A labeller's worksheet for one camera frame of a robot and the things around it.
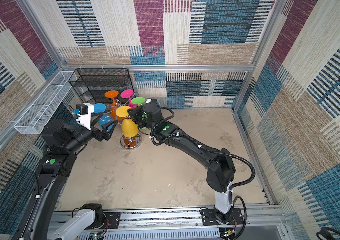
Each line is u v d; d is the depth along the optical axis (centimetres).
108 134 57
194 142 51
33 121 70
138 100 80
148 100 71
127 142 104
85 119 53
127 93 86
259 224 75
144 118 57
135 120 66
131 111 71
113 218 76
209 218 73
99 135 56
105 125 55
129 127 77
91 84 105
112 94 85
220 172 48
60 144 46
